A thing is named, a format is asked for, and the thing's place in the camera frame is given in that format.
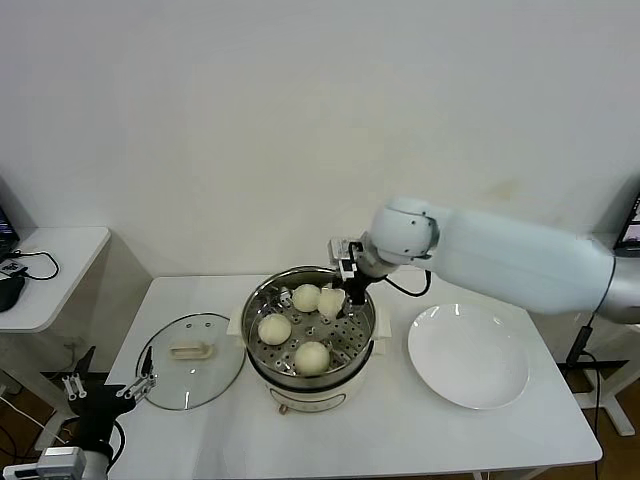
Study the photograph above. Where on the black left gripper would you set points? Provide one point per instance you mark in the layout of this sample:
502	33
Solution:
97	415

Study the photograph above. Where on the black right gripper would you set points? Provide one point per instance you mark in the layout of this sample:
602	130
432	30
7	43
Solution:
362	287

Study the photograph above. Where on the white steamed baozi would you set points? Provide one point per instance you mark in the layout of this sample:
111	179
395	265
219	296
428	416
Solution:
330	302
306	298
312	358
274	330

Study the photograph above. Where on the glass pot lid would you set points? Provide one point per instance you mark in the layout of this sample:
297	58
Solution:
200	382

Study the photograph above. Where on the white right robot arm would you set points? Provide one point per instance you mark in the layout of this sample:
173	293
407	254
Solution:
500	250

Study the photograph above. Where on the stainless steel steamer basket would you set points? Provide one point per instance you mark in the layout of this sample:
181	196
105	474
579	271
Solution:
355	345

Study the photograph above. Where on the black floor bar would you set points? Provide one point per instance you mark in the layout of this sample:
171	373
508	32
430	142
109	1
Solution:
50	375
610	365

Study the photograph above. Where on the cream electric cooker base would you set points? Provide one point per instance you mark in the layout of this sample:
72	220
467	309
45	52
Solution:
310	397

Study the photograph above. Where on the black computer mouse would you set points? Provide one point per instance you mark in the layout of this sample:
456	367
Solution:
10	295

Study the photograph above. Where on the white round plate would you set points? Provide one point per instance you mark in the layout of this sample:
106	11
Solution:
467	355

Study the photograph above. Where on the small black white dongle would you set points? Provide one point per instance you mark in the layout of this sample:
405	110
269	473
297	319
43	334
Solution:
12	267

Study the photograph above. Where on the open black laptop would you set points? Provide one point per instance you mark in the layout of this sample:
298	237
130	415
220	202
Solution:
630	225
6	220

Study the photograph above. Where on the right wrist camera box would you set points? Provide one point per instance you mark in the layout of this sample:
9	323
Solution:
340	252

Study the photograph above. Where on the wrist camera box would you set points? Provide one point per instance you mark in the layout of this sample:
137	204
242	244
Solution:
57	462
340	252

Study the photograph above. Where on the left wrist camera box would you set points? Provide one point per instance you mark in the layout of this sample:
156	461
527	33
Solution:
57	462

